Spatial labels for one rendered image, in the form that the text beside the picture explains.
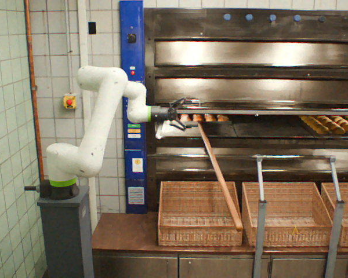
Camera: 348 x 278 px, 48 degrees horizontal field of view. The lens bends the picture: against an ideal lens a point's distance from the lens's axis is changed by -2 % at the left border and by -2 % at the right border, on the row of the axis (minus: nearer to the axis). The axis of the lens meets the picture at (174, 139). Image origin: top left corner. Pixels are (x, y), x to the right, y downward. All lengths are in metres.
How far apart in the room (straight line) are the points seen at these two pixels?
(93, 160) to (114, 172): 1.30
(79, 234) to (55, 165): 0.35
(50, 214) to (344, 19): 2.27
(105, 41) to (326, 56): 1.55
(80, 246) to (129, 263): 0.80
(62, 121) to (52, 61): 0.44
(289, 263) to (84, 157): 1.60
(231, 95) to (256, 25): 0.51
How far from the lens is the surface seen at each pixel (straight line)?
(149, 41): 2.81
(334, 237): 2.70
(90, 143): 1.76
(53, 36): 2.96
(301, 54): 2.91
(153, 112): 2.26
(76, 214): 1.91
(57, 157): 1.84
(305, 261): 2.81
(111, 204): 3.15
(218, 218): 3.03
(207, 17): 2.82
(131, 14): 2.80
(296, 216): 3.14
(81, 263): 2.04
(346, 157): 3.19
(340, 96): 3.03
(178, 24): 2.81
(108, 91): 1.82
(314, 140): 3.06
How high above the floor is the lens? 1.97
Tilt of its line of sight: 16 degrees down
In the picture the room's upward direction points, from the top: straight up
